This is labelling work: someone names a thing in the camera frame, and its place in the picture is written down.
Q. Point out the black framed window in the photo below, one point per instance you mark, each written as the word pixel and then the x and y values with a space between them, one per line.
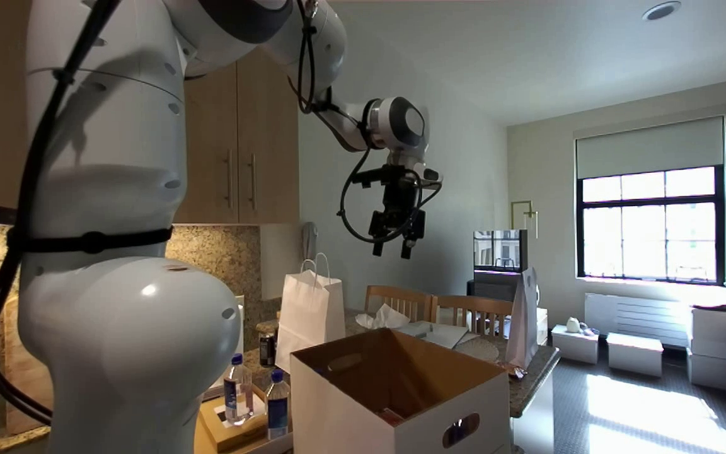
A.
pixel 652 226

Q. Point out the blue label clear water bottle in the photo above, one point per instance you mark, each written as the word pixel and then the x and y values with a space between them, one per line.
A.
pixel 279 407
pixel 235 393

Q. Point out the round ceiling light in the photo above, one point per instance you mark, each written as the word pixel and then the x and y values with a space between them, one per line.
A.
pixel 662 11

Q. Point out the flat screen monitor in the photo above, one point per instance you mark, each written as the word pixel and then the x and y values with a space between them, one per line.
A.
pixel 501 250

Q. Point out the red label clear water bottle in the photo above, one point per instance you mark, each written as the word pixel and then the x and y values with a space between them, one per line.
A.
pixel 392 415

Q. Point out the flat brown box white label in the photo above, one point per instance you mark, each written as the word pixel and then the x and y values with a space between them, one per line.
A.
pixel 246 434

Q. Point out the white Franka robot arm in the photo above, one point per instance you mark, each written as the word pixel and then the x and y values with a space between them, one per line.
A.
pixel 128 354

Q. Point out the white papers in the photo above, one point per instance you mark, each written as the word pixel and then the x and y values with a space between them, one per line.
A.
pixel 447 340

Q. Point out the tall white plastic bag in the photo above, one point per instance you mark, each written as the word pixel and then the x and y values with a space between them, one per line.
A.
pixel 523 317

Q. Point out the wooden chair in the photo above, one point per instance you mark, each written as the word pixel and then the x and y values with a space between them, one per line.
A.
pixel 472 308
pixel 396 299

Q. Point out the white roller blind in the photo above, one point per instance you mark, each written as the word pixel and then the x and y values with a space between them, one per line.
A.
pixel 650 147

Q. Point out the wooden wall cabinet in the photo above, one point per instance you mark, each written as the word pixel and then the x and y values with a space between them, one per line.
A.
pixel 240 152

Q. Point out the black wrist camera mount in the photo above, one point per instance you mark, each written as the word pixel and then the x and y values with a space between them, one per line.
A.
pixel 396 178

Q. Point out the white crumpled tissue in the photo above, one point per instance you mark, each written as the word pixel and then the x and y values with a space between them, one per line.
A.
pixel 382 320

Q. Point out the white radiator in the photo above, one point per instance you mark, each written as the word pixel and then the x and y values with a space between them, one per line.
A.
pixel 636 320

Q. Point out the white paper bag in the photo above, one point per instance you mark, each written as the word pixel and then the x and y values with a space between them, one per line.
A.
pixel 309 320

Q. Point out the white storage cabinet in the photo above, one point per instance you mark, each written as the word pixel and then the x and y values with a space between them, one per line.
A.
pixel 715 347

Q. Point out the small wall fixture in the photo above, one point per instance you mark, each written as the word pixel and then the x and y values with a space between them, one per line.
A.
pixel 525 217

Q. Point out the white cube ottoman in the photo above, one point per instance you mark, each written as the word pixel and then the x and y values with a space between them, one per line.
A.
pixel 576 347
pixel 634 354

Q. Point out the dark glass jar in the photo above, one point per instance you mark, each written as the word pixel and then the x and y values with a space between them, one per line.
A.
pixel 268 350

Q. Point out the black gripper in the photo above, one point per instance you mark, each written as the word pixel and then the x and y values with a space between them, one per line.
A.
pixel 399 216

